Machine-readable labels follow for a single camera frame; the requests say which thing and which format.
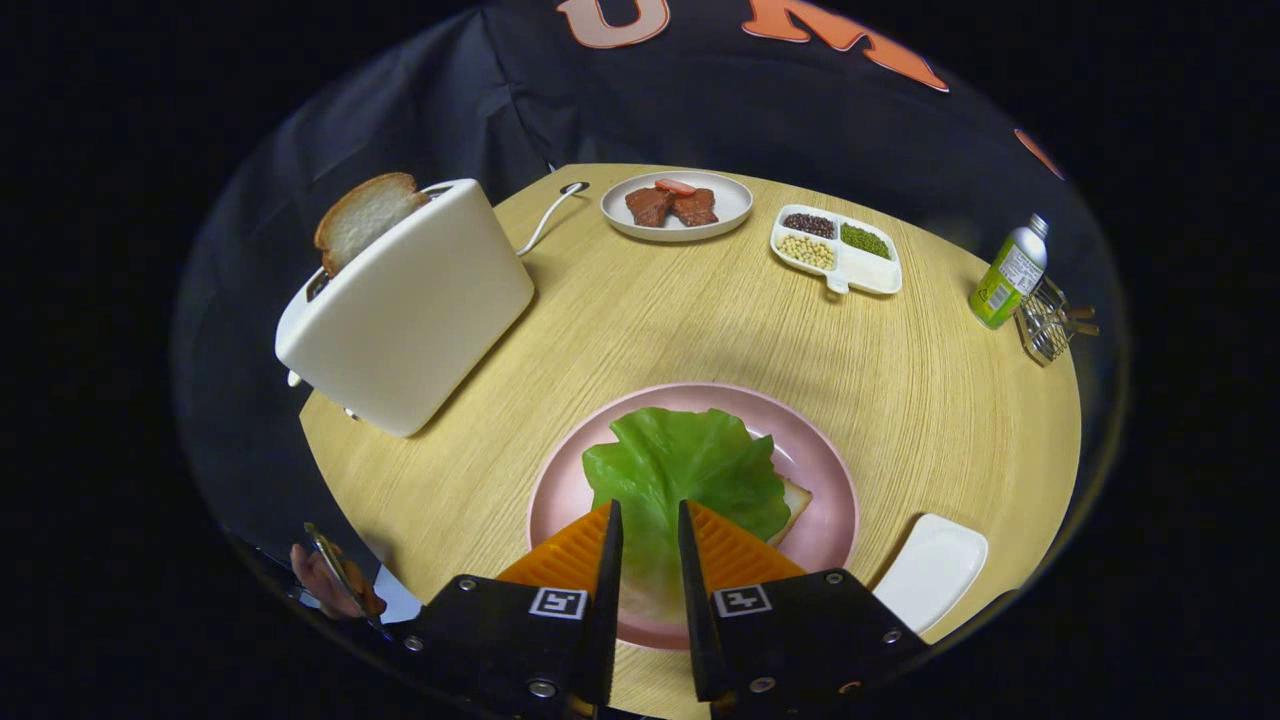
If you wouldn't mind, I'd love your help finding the white toaster cable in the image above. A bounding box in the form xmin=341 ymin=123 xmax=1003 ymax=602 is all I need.
xmin=517 ymin=181 xmax=591 ymax=257

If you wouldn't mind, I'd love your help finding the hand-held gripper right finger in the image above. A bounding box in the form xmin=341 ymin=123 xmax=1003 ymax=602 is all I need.
xmin=678 ymin=500 xmax=931 ymax=706

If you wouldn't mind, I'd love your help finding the white toaster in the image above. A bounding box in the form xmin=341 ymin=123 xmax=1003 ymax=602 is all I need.
xmin=275 ymin=178 xmax=536 ymax=438

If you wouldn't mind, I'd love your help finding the silver bottle green label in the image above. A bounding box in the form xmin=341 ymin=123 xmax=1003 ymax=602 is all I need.
xmin=968 ymin=213 xmax=1049 ymax=330

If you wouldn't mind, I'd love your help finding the bread slice with crust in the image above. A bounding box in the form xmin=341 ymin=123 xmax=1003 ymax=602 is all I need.
xmin=765 ymin=475 xmax=814 ymax=548

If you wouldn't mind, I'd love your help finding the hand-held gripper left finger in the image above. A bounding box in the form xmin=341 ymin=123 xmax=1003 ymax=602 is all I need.
xmin=400 ymin=500 xmax=625 ymax=720

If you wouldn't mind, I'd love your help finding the green lettuce leaf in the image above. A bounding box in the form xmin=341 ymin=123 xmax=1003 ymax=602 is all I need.
xmin=582 ymin=406 xmax=793 ymax=626

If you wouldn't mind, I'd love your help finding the wire cutlery basket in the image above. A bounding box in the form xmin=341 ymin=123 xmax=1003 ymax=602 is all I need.
xmin=1015 ymin=277 xmax=1076 ymax=367

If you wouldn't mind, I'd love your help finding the white rectangular plate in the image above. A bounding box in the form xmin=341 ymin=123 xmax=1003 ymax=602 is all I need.
xmin=872 ymin=513 xmax=990 ymax=635

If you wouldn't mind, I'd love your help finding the brown meat piece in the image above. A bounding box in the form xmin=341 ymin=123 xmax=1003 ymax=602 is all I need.
xmin=625 ymin=186 xmax=676 ymax=228
xmin=670 ymin=188 xmax=720 ymax=228

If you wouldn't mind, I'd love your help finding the toasted bread slice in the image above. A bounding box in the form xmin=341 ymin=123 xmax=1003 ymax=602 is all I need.
xmin=314 ymin=172 xmax=431 ymax=279

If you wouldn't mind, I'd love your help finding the round white plate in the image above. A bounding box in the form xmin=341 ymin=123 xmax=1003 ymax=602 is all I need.
xmin=600 ymin=170 xmax=755 ymax=243

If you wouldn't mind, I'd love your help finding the pink round plate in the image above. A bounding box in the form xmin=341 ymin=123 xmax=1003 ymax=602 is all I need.
xmin=527 ymin=382 xmax=861 ymax=653

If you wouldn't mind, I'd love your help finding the black backdrop cloth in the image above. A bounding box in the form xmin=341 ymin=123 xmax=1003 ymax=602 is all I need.
xmin=180 ymin=0 xmax=1101 ymax=561

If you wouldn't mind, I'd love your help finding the divided white bean dish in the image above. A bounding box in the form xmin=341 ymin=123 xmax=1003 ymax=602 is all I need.
xmin=769 ymin=204 xmax=903 ymax=297

